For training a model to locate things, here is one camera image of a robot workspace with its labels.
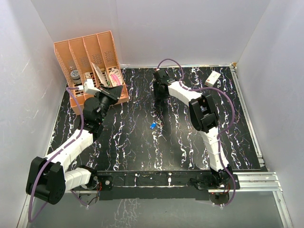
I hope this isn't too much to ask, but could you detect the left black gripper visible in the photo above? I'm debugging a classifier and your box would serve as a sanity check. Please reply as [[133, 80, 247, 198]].
[[94, 85, 122, 124]]

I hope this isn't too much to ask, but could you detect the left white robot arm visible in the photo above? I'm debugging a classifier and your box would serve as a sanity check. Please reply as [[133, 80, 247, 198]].
[[26, 85, 123, 205]]

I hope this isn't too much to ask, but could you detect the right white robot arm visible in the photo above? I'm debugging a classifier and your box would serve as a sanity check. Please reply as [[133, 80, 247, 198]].
[[153, 69, 236, 189]]

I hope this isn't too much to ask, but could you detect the white packaged card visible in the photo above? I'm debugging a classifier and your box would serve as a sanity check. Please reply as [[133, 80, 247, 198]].
[[92, 63, 110, 87]]

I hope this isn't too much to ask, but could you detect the small white beige box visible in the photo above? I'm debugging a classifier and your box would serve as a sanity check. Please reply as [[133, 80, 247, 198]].
[[85, 72, 91, 79]]

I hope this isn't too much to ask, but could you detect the orange perforated file organizer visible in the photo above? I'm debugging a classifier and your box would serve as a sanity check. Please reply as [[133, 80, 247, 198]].
[[54, 31, 129, 108]]

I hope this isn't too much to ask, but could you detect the grey round canister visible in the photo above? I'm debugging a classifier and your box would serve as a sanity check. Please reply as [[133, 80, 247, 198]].
[[70, 67, 82, 85]]

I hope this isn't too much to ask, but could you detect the blue key tag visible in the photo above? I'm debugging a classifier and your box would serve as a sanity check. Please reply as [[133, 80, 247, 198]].
[[150, 122, 157, 129]]

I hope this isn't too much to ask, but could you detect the white red small box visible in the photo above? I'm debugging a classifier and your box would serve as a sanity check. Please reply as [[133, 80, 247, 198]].
[[205, 71, 221, 87]]

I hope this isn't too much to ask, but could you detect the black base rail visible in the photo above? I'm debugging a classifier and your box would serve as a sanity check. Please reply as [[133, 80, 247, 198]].
[[76, 171, 240, 203]]

